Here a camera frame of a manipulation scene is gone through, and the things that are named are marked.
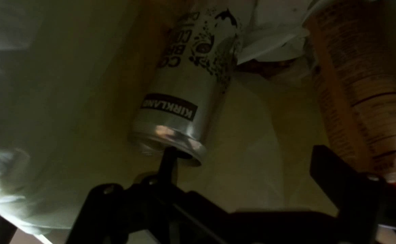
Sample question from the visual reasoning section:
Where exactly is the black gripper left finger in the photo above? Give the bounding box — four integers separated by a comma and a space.
67, 145, 236, 244

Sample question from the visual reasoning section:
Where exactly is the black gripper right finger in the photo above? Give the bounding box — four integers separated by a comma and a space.
309, 144, 396, 244

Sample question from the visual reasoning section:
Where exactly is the silver cold brew coffee can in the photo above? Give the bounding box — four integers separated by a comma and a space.
129, 6, 243, 168

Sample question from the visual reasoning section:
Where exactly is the orange drink can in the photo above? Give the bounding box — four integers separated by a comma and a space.
303, 0, 396, 183

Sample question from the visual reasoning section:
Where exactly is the white plastic bin liner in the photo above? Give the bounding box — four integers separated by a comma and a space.
0, 0, 396, 236

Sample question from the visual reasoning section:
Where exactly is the crumpled white paper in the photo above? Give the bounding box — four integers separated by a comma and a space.
235, 0, 320, 65

